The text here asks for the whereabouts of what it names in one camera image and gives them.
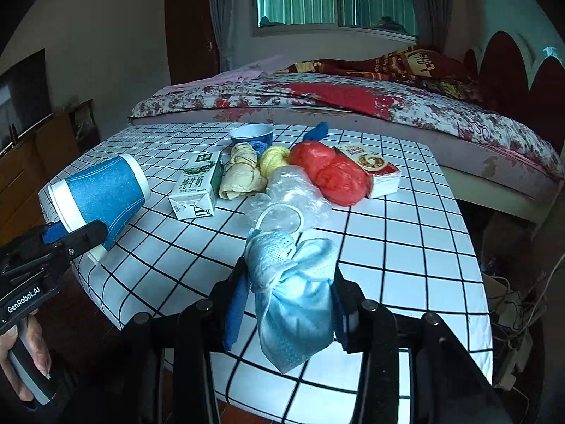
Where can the light blue face mask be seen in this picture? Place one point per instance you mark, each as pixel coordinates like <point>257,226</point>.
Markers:
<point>291,283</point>

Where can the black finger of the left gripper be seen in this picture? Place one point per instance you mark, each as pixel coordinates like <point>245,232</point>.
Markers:
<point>88,239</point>

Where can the cream paper bundle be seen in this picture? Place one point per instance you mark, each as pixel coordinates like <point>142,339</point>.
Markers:
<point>242,175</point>

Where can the nut milk carton red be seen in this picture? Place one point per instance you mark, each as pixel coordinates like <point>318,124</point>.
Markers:
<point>384,177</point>

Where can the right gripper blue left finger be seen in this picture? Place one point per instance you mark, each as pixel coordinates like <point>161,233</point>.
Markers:
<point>238,290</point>

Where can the blue paper cup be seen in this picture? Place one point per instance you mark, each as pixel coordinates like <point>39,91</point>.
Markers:
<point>112,191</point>

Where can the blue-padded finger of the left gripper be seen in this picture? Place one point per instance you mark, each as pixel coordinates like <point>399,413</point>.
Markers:
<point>54,232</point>

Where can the wooden tv cabinet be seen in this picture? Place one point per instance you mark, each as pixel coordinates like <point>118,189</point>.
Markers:
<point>39,156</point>

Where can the pink cloth on bed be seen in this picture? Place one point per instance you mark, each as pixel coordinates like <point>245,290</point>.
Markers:
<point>244,73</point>

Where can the bed with floral sheet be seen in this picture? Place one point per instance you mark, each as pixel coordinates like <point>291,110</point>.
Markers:
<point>487,158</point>

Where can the framed picture on cabinet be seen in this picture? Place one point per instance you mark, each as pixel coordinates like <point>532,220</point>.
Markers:
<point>84,125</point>

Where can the cardboard box under bed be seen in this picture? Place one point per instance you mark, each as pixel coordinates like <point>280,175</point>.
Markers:
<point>518,264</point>

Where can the red heart-shaped headboard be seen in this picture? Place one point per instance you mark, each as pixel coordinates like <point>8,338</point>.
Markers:
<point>515,86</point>

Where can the yellow cloth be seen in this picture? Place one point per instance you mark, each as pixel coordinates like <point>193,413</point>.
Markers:
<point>272,159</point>

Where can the grey window curtain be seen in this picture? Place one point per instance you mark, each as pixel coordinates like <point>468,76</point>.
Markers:
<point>428,0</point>
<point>222,15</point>

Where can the black television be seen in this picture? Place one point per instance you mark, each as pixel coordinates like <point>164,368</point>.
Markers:
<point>25,98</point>

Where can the white green milk carton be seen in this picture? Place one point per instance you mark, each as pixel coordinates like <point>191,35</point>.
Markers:
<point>195,193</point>

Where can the red plastic bag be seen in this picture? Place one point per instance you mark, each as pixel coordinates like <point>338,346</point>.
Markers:
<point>338,178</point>

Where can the grey left window curtain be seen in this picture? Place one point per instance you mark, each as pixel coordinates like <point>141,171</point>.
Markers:
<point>222,15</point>

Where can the grey middle window curtain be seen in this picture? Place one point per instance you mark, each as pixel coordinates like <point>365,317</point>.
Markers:
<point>428,0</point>

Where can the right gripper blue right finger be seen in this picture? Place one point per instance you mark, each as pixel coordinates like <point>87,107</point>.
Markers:
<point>344,295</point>

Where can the red patterned blanket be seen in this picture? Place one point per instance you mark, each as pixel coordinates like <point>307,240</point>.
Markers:
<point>420,66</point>

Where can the small blue yogurt cup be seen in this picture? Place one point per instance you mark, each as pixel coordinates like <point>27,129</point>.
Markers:
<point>252,133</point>

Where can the dark wooden door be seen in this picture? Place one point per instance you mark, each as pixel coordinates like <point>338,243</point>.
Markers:
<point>191,47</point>

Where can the clear plastic bag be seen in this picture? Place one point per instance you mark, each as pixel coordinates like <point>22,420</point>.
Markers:
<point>290,203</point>

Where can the person's left hand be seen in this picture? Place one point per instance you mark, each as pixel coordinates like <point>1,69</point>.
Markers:
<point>38,350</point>

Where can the dark blue cloth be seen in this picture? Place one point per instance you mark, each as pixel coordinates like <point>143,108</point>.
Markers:
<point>317,133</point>

